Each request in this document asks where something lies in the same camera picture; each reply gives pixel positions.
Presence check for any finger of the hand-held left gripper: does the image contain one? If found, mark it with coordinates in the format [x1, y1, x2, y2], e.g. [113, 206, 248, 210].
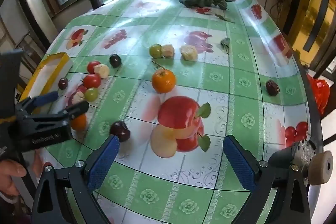
[59, 101, 90, 123]
[16, 91, 59, 115]

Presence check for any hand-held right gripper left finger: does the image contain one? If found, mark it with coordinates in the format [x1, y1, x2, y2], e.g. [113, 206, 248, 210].
[31, 135, 120, 224]

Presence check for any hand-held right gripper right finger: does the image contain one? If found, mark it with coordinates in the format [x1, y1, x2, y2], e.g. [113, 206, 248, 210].
[223, 135, 311, 224]

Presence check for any peeled pale fruit piece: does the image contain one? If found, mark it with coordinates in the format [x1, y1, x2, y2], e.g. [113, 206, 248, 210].
[71, 93, 86, 105]
[161, 44, 175, 58]
[180, 45, 198, 61]
[94, 64, 110, 79]

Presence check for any small orange tangerine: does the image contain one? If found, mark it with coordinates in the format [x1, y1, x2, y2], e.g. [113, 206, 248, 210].
[70, 114, 87, 131]

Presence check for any green grape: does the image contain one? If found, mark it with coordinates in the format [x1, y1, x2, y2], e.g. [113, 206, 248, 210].
[149, 44, 163, 59]
[84, 88, 99, 102]

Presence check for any yellow tray with white inside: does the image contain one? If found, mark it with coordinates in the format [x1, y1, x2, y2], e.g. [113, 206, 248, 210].
[20, 52, 73, 106]

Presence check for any red tomato with green calyx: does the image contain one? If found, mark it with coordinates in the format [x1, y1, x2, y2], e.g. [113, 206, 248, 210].
[83, 73, 101, 89]

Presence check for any dark plum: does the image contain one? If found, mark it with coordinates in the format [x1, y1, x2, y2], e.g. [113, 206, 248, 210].
[109, 121, 131, 142]

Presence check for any black grape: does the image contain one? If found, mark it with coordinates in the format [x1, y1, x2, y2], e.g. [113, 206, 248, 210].
[109, 54, 122, 68]

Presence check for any red date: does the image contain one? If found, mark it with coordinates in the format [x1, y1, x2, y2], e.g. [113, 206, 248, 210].
[266, 80, 280, 96]

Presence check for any large orange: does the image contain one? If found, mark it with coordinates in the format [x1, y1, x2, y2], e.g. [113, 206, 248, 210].
[152, 69, 176, 94]

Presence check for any person's left hand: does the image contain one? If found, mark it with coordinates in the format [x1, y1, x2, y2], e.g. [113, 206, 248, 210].
[0, 160, 27, 197]

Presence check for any silver refrigerator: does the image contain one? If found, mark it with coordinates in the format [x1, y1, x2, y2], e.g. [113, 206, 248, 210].
[14, 0, 58, 48]

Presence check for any bare fruit stalk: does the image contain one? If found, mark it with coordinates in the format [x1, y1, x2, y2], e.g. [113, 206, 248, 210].
[152, 59, 166, 70]

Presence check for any green fruit-print tablecloth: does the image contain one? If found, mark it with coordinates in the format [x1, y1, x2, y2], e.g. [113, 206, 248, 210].
[26, 0, 315, 224]

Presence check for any red plastic bag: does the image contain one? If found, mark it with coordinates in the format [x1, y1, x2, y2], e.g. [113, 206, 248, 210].
[306, 74, 331, 115]

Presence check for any crumpled green leaf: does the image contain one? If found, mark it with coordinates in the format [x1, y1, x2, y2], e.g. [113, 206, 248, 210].
[220, 37, 231, 52]

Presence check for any thin green leaf stem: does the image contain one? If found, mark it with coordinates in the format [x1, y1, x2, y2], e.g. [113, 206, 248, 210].
[214, 12, 235, 23]

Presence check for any yellow wooden door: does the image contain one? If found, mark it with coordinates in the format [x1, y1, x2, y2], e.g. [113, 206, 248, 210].
[291, 0, 336, 56]

